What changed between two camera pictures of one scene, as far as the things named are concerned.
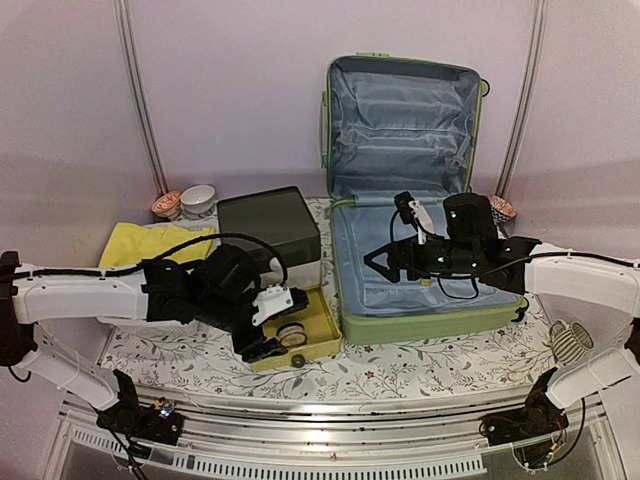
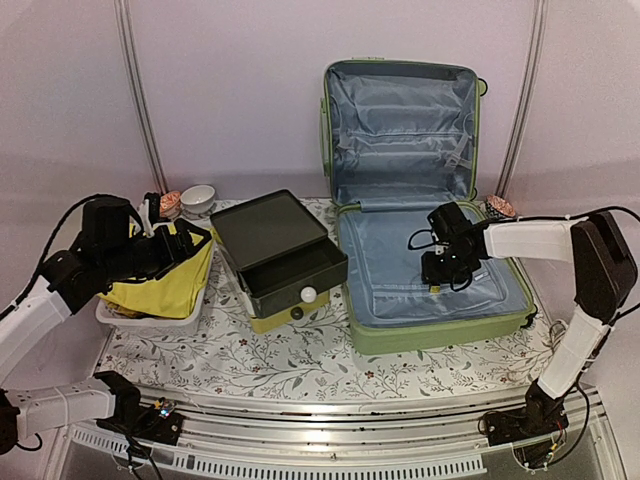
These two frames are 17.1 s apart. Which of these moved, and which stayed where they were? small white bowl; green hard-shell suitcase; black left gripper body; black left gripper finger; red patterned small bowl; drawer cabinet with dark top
Moved: black left gripper body; drawer cabinet with dark top; black left gripper finger
Stayed: green hard-shell suitcase; small white bowl; red patterned small bowl
